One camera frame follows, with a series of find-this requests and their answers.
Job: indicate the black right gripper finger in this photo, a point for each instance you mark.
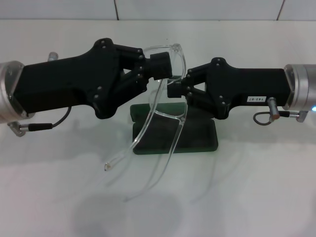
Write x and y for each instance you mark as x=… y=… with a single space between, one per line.
x=175 y=90
x=197 y=74

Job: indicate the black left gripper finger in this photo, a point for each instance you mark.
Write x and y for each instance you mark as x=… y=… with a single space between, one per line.
x=161 y=72
x=159 y=60

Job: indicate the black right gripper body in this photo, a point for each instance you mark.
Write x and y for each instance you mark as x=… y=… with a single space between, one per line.
x=247 y=84

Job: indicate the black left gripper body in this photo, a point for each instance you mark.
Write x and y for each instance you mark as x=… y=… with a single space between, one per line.
x=61 y=84

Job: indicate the clear plastic glasses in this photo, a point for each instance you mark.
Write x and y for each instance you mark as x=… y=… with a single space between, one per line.
x=179 y=128

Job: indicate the green glasses case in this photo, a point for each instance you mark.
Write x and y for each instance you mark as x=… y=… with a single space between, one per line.
x=197 y=138

